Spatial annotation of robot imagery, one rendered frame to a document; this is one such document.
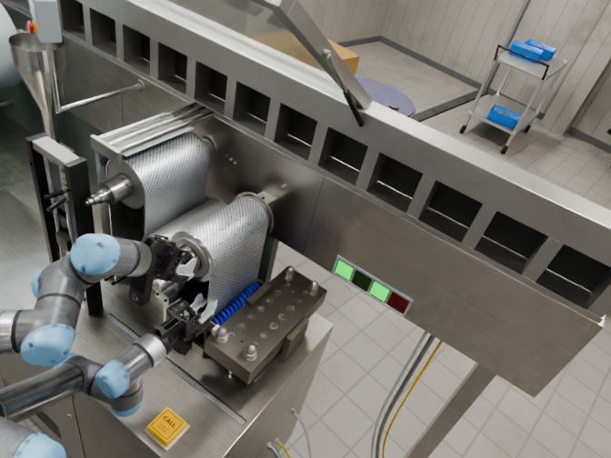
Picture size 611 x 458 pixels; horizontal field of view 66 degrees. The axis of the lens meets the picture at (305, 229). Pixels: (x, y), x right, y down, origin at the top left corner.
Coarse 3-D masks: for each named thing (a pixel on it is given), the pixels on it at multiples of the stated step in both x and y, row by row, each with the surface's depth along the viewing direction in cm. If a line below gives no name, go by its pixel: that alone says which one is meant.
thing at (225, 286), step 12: (264, 240) 138; (252, 252) 135; (240, 264) 133; (252, 264) 140; (216, 276) 124; (228, 276) 130; (240, 276) 137; (252, 276) 145; (216, 288) 127; (228, 288) 134; (240, 288) 142; (228, 300) 138; (216, 312) 135
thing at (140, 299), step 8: (152, 272) 103; (136, 280) 104; (144, 280) 103; (152, 280) 105; (136, 288) 105; (144, 288) 104; (128, 296) 108; (136, 296) 106; (144, 296) 105; (144, 304) 107
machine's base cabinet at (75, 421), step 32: (320, 352) 162; (0, 384) 193; (288, 384) 143; (32, 416) 187; (64, 416) 160; (96, 416) 139; (288, 416) 175; (64, 448) 183; (96, 448) 155; (128, 448) 136; (256, 448) 152
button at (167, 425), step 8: (168, 408) 123; (160, 416) 120; (168, 416) 121; (176, 416) 121; (152, 424) 118; (160, 424) 119; (168, 424) 119; (176, 424) 120; (184, 424) 120; (152, 432) 118; (160, 432) 117; (168, 432) 118; (176, 432) 118; (160, 440) 117; (168, 440) 116
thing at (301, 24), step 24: (144, 0) 137; (264, 0) 66; (288, 0) 66; (192, 24) 131; (288, 24) 71; (312, 24) 74; (240, 48) 126; (312, 48) 79; (288, 72) 121; (336, 72) 87; (360, 96) 107; (360, 120) 110
